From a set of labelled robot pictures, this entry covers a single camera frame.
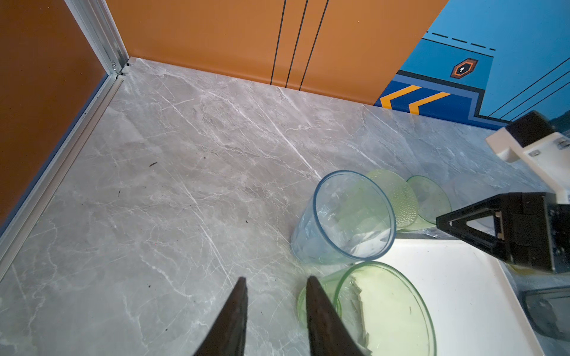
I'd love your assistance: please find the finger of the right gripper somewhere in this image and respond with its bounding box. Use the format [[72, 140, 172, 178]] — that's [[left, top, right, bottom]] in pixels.
[[436, 195, 506, 260]]

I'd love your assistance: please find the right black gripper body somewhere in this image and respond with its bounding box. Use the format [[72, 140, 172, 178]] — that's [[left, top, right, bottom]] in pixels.
[[496, 192, 569, 274]]

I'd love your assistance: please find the white rectangular plastic tray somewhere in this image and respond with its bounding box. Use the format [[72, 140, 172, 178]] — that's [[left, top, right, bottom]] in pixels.
[[374, 239, 543, 355]]

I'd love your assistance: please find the dark smoke grey cup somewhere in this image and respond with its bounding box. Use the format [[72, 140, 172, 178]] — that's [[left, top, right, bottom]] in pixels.
[[521, 286, 569, 342]]

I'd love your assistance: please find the tall green clear cup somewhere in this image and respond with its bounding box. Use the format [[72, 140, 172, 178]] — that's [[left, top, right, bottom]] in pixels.
[[297, 261, 436, 355]]

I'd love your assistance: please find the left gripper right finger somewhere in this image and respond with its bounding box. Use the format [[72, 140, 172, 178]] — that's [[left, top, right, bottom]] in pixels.
[[306, 276, 363, 355]]

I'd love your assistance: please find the green dotted textured cup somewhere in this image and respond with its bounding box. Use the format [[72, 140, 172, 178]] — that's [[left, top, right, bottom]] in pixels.
[[366, 169, 419, 230]]

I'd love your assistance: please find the small green clear glass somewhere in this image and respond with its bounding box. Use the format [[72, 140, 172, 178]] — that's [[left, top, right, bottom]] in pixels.
[[401, 175, 451, 232]]

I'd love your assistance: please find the tall grey-blue cup back left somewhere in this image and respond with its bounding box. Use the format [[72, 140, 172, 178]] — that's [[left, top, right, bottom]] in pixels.
[[290, 170, 396, 265]]

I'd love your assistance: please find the left aluminium corner post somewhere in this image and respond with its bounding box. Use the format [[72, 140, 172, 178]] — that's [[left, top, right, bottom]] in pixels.
[[65, 0, 129, 77]]

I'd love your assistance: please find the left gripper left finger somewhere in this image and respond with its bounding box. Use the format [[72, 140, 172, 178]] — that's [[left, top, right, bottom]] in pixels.
[[194, 277, 248, 355]]

